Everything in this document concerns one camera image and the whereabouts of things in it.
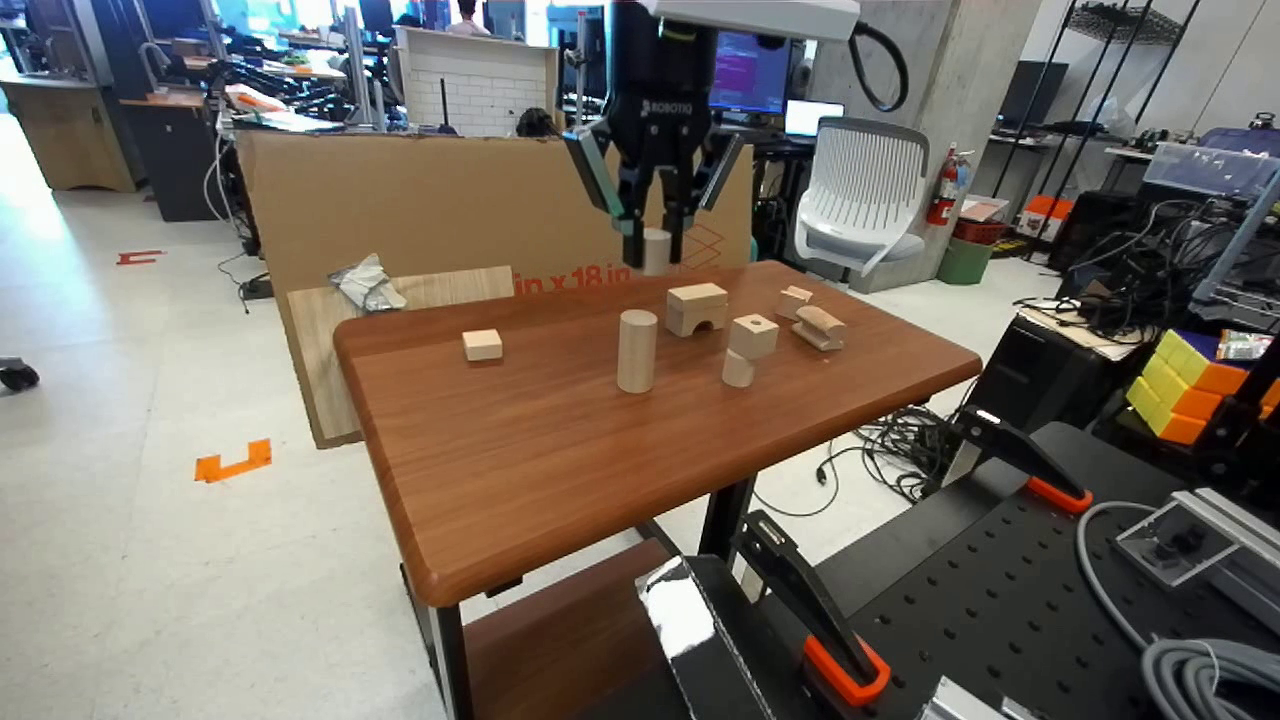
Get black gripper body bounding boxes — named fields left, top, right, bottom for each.
left=607, top=52, right=720, bottom=181

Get small wooden cylinder block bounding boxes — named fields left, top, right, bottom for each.
left=639, top=224, right=677, bottom=275

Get wooden arch block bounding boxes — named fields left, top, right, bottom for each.
left=660, top=280, right=736, bottom=341

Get square wooden block with hole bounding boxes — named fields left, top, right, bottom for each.
left=723, top=313, right=784, bottom=369

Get tall wooden cylinder block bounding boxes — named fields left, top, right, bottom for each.
left=610, top=304, right=662, bottom=394

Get flat rectangular wooden block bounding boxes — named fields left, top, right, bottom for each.
left=789, top=304, right=851, bottom=355

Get short wooden cylinder block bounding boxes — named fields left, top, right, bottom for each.
left=715, top=346, right=759, bottom=390

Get computer monitor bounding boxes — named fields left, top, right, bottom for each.
left=706, top=29, right=796, bottom=126

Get small laptop screen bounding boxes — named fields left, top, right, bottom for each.
left=781, top=94, right=851, bottom=145

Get white grid board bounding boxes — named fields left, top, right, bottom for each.
left=396, top=23, right=564, bottom=140

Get white mesh office chair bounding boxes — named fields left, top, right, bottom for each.
left=790, top=111, right=934, bottom=284

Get large cardboard sheet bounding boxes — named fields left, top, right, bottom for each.
left=234, top=126, right=759, bottom=300

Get red fire extinguisher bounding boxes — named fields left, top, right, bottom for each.
left=923, top=140, right=975, bottom=232

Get crumpled plastic bag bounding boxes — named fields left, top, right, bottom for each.
left=328, top=251, right=412, bottom=316

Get green bin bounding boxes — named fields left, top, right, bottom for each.
left=934, top=214, right=997, bottom=289

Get leaning plywood board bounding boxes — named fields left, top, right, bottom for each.
left=276, top=258, right=520, bottom=452

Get black metal shelf rack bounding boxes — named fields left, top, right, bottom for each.
left=1032, top=0, right=1203, bottom=205

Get black side table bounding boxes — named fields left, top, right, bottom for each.
left=973, top=294, right=1150, bottom=437

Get black orange bar clamp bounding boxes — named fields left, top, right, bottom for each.
left=728, top=509, right=897, bottom=717
left=952, top=402, right=1101, bottom=520

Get black desk cabinet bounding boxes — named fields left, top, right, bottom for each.
left=121, top=88, right=234, bottom=224

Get glossy black metal bar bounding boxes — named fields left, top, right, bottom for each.
left=636, top=557, right=784, bottom=720

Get wooden lower desk shelf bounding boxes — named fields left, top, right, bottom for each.
left=456, top=533, right=694, bottom=720

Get blue crate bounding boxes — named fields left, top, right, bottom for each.
left=1141, top=123, right=1280, bottom=205

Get yellow orange colour cube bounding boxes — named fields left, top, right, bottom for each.
left=1122, top=323, right=1265, bottom=452

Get black perforated breadboard plate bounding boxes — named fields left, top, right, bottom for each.
left=582, top=415, right=1280, bottom=720

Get light wooden cabinet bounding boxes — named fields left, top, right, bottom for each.
left=0, top=77, right=136, bottom=197

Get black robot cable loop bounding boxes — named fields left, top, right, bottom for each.
left=842, top=17, right=912, bottom=114

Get black floor cables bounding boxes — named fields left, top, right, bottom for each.
left=790, top=402, right=975, bottom=522

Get silver corner bracket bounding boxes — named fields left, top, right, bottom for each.
left=1113, top=493, right=1252, bottom=591
left=916, top=675, right=1015, bottom=720

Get aluminium extrusion rail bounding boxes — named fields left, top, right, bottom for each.
left=1191, top=484, right=1280, bottom=632

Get grey coiled cable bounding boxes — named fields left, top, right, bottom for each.
left=1071, top=494, right=1280, bottom=720

